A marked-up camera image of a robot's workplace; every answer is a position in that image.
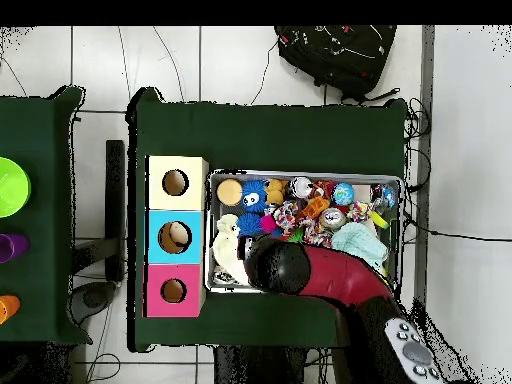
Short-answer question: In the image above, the dark gray rounded base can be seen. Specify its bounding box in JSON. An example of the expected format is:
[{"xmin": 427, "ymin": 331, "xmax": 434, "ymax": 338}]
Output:
[{"xmin": 68, "ymin": 280, "xmax": 118, "ymax": 326}]

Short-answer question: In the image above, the globe print ball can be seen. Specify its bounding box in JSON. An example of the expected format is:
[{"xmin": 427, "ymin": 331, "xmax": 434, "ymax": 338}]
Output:
[{"xmin": 330, "ymin": 182, "xmax": 356, "ymax": 207}]

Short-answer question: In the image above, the silver-top soda can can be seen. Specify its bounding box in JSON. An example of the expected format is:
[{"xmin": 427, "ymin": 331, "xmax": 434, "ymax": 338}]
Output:
[{"xmin": 288, "ymin": 175, "xmax": 315, "ymax": 200}]

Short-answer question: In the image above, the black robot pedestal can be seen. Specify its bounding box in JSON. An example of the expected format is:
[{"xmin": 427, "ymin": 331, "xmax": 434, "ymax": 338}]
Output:
[{"xmin": 213, "ymin": 345, "xmax": 339, "ymax": 384}]

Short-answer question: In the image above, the lime green bowl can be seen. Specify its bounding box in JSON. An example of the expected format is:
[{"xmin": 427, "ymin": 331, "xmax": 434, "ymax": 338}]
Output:
[{"xmin": 0, "ymin": 156, "xmax": 32, "ymax": 219}]

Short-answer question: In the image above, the cream knitted cloth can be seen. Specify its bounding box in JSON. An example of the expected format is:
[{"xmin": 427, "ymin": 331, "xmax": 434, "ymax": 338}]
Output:
[{"xmin": 211, "ymin": 213, "xmax": 252, "ymax": 287}]

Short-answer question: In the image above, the purple cup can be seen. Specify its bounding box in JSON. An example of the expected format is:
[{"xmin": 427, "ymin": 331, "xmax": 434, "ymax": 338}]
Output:
[{"xmin": 0, "ymin": 233, "xmax": 30, "ymax": 264}]

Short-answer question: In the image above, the shallow metal mesh bin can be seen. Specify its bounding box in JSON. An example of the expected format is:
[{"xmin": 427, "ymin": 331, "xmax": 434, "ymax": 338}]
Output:
[{"xmin": 205, "ymin": 169, "xmax": 404, "ymax": 298}]

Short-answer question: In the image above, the mint green knitted cloth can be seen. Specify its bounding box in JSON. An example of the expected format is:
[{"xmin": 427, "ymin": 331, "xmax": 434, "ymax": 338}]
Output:
[{"xmin": 330, "ymin": 221, "xmax": 390, "ymax": 274}]

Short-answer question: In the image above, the blue spiky ball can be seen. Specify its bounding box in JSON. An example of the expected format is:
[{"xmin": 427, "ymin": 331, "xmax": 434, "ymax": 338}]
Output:
[{"xmin": 235, "ymin": 212, "xmax": 263, "ymax": 238}]

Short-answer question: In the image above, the orange foam disc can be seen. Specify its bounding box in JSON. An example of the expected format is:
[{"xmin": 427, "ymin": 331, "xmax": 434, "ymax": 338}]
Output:
[{"xmin": 216, "ymin": 178, "xmax": 244, "ymax": 207}]

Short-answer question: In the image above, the wooden three-hole box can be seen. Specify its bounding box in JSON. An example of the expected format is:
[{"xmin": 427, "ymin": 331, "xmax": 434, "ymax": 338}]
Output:
[{"xmin": 142, "ymin": 154, "xmax": 210, "ymax": 319}]

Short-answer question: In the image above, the orange plastic tray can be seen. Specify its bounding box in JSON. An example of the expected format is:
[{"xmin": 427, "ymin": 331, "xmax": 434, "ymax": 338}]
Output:
[{"xmin": 297, "ymin": 196, "xmax": 331, "ymax": 220}]

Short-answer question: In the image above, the orange cup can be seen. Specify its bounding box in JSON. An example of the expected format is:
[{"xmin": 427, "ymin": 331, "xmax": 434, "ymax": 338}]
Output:
[{"xmin": 0, "ymin": 294, "xmax": 21, "ymax": 325}]

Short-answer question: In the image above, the dark green tablecloth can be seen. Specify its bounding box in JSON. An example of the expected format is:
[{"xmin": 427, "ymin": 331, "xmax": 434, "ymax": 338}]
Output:
[
  {"xmin": 126, "ymin": 86, "xmax": 410, "ymax": 354},
  {"xmin": 0, "ymin": 85, "xmax": 94, "ymax": 346}
]

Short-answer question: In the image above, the black backpack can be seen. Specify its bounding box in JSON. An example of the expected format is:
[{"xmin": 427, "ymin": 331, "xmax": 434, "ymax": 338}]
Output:
[{"xmin": 274, "ymin": 25, "xmax": 402, "ymax": 104}]

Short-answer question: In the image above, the blue spiky toy with eyes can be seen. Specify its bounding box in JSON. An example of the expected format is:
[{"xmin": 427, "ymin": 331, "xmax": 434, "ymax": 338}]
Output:
[{"xmin": 239, "ymin": 179, "xmax": 270, "ymax": 214}]

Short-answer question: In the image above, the black floor cable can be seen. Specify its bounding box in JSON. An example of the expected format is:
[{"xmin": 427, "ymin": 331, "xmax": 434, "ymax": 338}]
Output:
[{"xmin": 403, "ymin": 211, "xmax": 512, "ymax": 243}]

